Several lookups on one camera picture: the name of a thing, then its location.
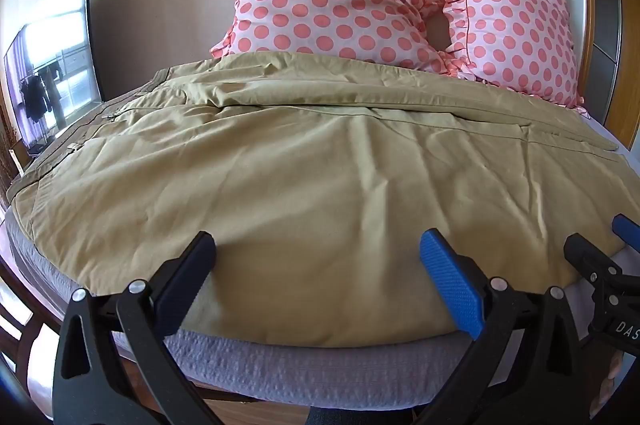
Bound small pink polka dot pillow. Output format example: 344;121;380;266
419;0;586;108

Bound flat screen television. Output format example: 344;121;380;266
2;0;105;156

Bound person's right hand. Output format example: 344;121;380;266
605;349;625;409

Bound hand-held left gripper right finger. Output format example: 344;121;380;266
415;228;596;425

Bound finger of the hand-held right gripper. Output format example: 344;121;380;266
612;214;640;254
564;232;629;289

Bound khaki pants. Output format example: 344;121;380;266
7;52;634;349

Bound grey wardrobe door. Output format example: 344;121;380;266
549;0;640;144

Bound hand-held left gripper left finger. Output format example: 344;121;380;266
54;231;217;425

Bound bed with grey sheet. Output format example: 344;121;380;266
0;104;640;412

